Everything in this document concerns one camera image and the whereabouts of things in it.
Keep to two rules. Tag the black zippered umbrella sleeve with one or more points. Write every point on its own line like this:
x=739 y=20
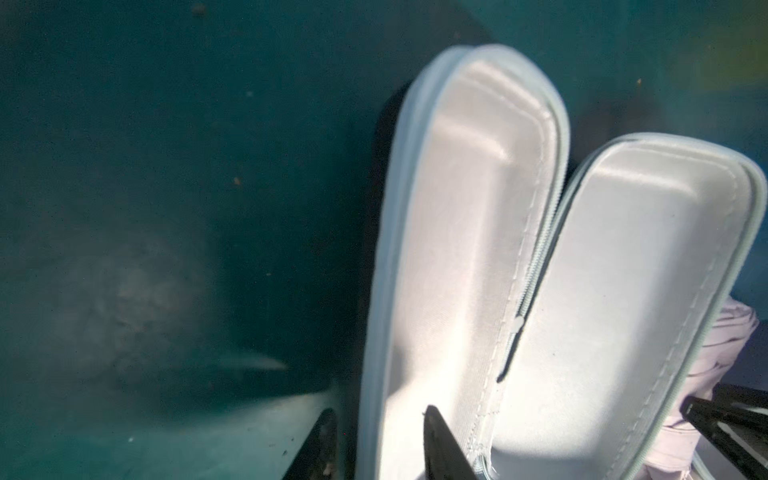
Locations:
x=550 y=319

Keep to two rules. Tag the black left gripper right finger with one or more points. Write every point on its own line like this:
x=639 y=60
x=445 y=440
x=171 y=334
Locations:
x=443 y=457

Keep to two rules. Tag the pink umbrella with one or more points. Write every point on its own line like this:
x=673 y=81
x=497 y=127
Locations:
x=672 y=453

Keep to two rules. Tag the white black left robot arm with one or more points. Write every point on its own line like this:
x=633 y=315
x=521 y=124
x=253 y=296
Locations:
x=734 y=421

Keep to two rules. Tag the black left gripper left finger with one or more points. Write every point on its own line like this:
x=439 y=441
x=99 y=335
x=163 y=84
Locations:
x=316 y=459

